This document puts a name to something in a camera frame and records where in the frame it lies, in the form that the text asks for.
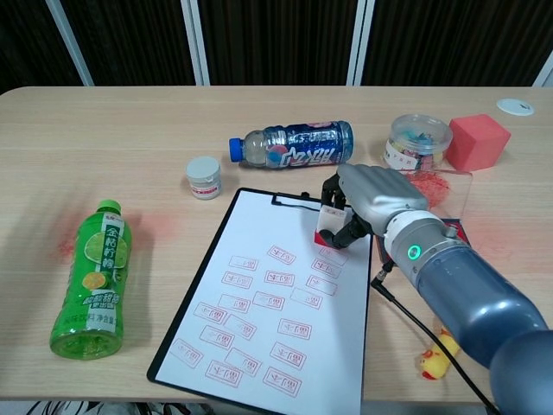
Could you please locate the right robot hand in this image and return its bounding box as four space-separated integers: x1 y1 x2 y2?
320 163 429 251

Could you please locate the white round cable grommet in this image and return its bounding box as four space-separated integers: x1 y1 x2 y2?
495 98 536 117

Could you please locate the blue label drink bottle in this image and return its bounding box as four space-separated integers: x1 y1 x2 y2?
227 119 355 170

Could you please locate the green lime drink bottle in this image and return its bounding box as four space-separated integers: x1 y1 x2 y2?
48 198 132 360

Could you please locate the black clipboard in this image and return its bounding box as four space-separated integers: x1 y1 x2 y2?
146 186 375 415

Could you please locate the red foam cube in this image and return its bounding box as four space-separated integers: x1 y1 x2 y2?
444 113 512 173

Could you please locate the white partition frame post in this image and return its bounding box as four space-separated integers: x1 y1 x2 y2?
532 60 553 88
45 0 95 86
181 0 212 86
345 0 375 86

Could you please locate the red clear rectangular stamp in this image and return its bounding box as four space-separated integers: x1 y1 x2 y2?
313 206 353 247

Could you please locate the white stamped paper sheet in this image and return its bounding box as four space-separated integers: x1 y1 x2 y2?
154 189 373 415

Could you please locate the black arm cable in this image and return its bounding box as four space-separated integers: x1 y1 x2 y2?
370 261 499 412

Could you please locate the small white lidded jar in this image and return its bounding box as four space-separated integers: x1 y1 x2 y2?
185 156 223 201

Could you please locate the clear jar with colourful clips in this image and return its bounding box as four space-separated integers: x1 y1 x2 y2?
381 112 454 172

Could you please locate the yellow rubber chicken toy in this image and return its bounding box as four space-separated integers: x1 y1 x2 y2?
417 328 461 381

